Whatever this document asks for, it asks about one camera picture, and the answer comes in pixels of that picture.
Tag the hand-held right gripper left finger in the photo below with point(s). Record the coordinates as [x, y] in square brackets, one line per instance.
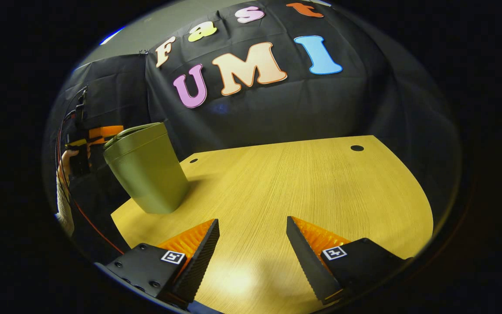
[198, 266]

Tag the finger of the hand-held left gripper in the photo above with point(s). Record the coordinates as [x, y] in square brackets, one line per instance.
[105, 133]

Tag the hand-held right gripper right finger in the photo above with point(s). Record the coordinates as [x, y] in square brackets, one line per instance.
[310, 270]

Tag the green desktop garbage bin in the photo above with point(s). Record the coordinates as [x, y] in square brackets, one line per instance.
[146, 170]

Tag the wooden desktop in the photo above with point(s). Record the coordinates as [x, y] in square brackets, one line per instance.
[299, 187]

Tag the ceiling light panel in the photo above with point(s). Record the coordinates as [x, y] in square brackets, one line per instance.
[111, 35]

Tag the black backdrop cloth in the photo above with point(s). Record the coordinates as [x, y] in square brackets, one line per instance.
[277, 109]

